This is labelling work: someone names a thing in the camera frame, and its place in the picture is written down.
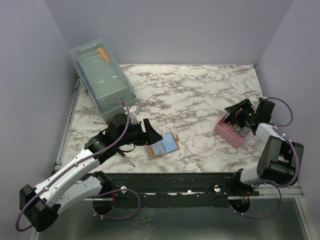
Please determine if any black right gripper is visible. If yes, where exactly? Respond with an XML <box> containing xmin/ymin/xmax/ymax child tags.
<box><xmin>225</xmin><ymin>99</ymin><xmax>259</xmax><ymax>129</ymax></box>

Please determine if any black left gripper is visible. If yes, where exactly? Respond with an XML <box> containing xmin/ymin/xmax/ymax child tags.
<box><xmin>117</xmin><ymin>118</ymin><xmax>163</xmax><ymax>148</ymax></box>

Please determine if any tan leather card holder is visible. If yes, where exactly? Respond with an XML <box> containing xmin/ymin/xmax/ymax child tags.
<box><xmin>147</xmin><ymin>132</ymin><xmax>180</xmax><ymax>158</ymax></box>

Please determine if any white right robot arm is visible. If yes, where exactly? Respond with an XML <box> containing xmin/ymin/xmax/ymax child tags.
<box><xmin>223</xmin><ymin>97</ymin><xmax>304</xmax><ymax>196</ymax></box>

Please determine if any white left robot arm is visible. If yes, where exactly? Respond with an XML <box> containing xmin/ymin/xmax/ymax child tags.
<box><xmin>19</xmin><ymin>113</ymin><xmax>163</xmax><ymax>232</ymax></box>

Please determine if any grey credit card stack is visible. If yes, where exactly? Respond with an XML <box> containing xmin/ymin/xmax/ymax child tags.
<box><xmin>224</xmin><ymin>113</ymin><xmax>250</xmax><ymax>137</ymax></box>

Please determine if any pink plastic card tray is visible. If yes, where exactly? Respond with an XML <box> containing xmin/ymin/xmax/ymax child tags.
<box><xmin>213</xmin><ymin>116</ymin><xmax>245</xmax><ymax>148</ymax></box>

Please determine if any clear green plastic storage box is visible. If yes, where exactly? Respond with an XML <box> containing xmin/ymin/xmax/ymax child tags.
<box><xmin>70</xmin><ymin>39</ymin><xmax>137</xmax><ymax>121</ymax></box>

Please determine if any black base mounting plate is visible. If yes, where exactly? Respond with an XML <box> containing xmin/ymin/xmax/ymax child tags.
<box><xmin>82</xmin><ymin>171</ymin><xmax>253</xmax><ymax>208</ymax></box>

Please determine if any orange tool inside box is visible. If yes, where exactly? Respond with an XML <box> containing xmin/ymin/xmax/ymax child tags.
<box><xmin>96</xmin><ymin>47</ymin><xmax>111</xmax><ymax>63</ymax></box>

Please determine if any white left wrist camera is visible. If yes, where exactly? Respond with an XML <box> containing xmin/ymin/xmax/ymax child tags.
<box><xmin>129</xmin><ymin>104</ymin><xmax>142</xmax><ymax>124</ymax></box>

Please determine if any yellow black handled screwdriver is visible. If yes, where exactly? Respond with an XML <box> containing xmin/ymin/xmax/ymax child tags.
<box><xmin>117</xmin><ymin>149</ymin><xmax>136</xmax><ymax>167</ymax></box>

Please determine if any blue red handled screwdriver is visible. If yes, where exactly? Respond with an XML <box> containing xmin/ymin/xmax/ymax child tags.
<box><xmin>92</xmin><ymin>121</ymin><xmax>110</xmax><ymax>125</ymax></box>

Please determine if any aluminium front rail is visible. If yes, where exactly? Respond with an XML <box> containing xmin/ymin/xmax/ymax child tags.
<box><xmin>54</xmin><ymin>184</ymin><xmax>305</xmax><ymax>202</ymax></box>

